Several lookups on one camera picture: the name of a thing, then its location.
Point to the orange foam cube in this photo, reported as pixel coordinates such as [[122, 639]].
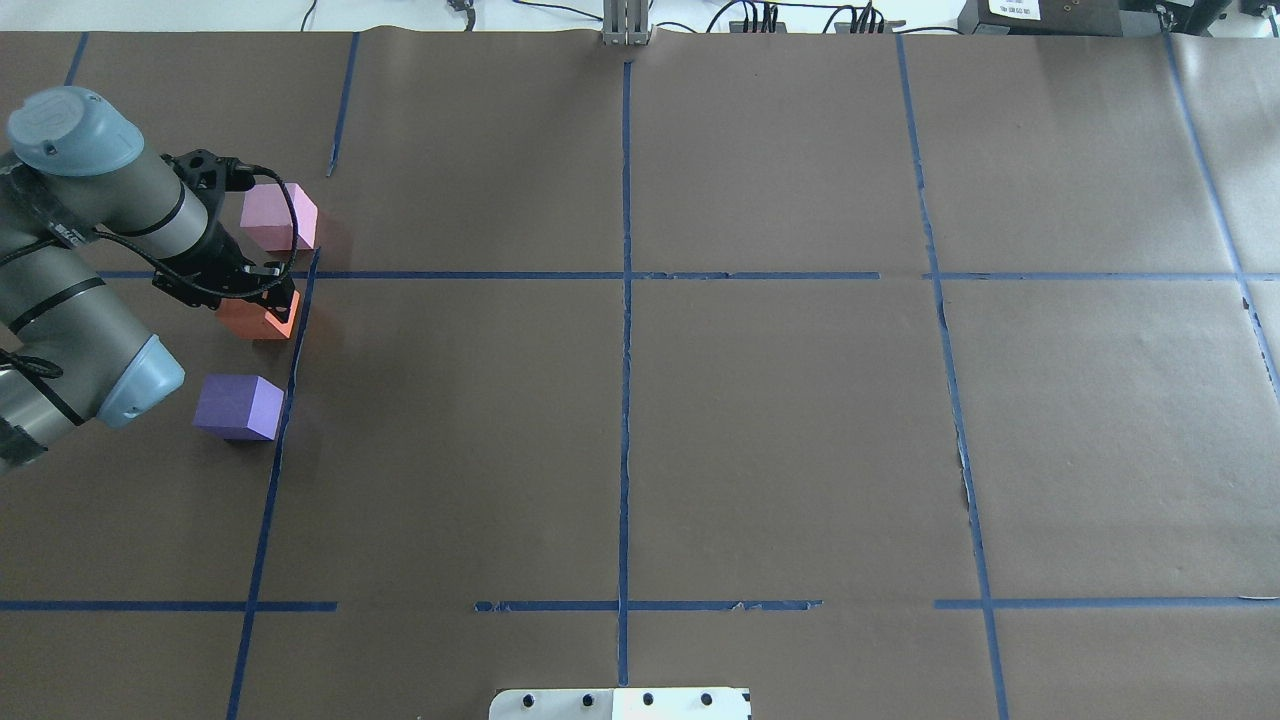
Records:
[[255, 323]]

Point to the pink foam cube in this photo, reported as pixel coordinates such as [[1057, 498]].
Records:
[[271, 217]]

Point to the purple foam cube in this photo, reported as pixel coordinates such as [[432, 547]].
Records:
[[239, 407]]

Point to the brown paper table cover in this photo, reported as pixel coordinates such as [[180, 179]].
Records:
[[902, 378]]

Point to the black box with label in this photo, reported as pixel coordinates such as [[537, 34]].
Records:
[[1040, 18]]

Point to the aluminium frame post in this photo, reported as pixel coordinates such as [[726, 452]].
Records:
[[626, 23]]

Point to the white pedestal column base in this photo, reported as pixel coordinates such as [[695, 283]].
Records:
[[623, 703]]

